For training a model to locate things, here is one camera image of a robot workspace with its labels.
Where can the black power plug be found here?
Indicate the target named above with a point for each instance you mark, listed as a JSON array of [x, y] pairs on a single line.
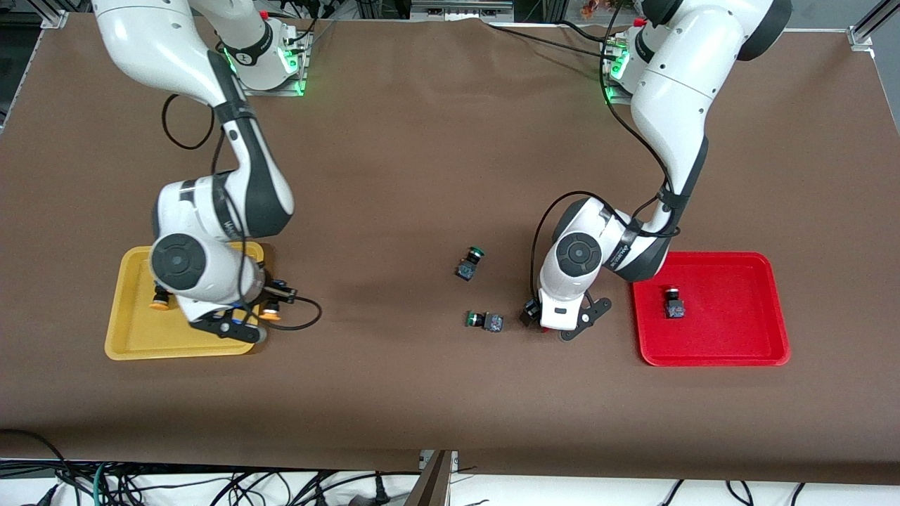
[[382, 492]]

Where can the red plastic tray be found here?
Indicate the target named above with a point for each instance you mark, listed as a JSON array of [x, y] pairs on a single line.
[[731, 330]]

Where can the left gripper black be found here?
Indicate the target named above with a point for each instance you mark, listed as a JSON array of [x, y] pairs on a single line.
[[529, 311]]

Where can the aluminium frame rail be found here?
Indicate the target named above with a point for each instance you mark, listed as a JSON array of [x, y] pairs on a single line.
[[460, 8]]

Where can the yellow mushroom push button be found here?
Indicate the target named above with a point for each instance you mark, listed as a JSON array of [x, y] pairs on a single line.
[[270, 315], [159, 303]]

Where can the green push button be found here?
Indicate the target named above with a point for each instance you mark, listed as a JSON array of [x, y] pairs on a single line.
[[494, 322], [465, 270]]

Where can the brown table cover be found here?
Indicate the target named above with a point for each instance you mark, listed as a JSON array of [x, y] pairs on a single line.
[[422, 176]]

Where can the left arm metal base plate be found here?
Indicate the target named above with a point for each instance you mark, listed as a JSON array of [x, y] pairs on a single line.
[[612, 96]]

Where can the yellow plastic tray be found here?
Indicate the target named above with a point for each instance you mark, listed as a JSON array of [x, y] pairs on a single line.
[[133, 330]]

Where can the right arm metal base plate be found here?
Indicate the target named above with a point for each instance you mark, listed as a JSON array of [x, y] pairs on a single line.
[[288, 92]]

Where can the metal table support beam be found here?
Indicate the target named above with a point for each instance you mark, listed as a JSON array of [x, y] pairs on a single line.
[[432, 485]]

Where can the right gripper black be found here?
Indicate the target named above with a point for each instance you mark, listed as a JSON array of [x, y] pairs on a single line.
[[270, 289]]

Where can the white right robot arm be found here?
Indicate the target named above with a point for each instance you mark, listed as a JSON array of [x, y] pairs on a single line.
[[183, 49]]

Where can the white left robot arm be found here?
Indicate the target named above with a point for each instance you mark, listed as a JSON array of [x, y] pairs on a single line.
[[675, 91]]

